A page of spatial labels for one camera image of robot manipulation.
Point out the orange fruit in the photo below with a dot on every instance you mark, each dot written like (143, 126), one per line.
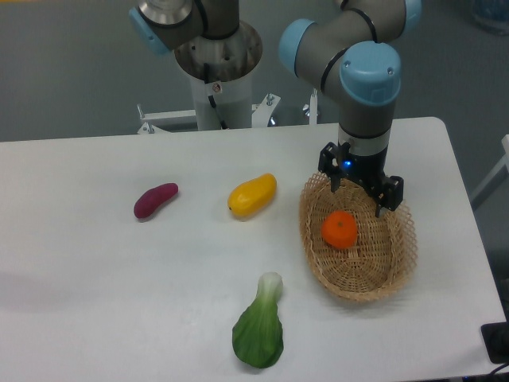
(339, 229)

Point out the green bok choy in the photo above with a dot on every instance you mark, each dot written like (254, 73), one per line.
(257, 336)

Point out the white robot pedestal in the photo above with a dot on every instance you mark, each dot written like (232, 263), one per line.
(220, 76)

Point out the white metal base frame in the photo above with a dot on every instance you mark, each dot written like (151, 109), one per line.
(262, 115)

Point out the woven wicker basket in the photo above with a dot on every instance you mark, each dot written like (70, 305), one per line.
(385, 253)

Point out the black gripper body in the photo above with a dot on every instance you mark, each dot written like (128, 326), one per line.
(362, 161)

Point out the yellow mango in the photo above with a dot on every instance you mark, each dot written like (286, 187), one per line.
(252, 196)

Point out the blue translucent container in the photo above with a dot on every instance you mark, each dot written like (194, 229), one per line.
(491, 15)

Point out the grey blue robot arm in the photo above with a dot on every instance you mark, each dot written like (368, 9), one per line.
(350, 60)

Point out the white frame at right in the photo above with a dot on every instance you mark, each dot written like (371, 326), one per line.
(493, 179)

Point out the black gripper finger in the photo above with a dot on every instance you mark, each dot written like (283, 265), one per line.
(390, 194)
(332, 163)

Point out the black device at table edge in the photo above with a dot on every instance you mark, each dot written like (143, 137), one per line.
(495, 337)

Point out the purple sweet potato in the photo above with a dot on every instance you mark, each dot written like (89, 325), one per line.
(151, 200)

